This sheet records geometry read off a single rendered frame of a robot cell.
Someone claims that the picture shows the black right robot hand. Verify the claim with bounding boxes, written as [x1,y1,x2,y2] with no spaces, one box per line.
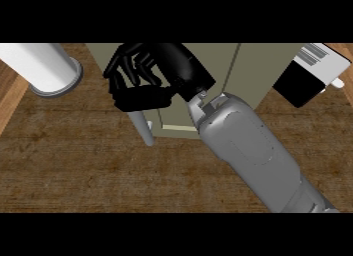
[102,43,217,113]

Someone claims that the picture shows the plain olive cabinet door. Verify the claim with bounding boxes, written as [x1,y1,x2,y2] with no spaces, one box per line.
[221,43,308,112]

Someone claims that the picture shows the black and white appliance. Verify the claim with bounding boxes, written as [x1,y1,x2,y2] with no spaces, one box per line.
[270,43,353,109]

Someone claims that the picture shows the white cylinder with grey rim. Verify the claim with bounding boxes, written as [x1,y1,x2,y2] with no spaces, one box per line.
[0,43,84,100]

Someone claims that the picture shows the olive cabinet door with handle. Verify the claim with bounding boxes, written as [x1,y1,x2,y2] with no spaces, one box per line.
[82,43,240,140]

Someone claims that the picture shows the grey bar door handle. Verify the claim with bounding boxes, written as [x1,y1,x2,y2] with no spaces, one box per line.
[125,110,156,147]

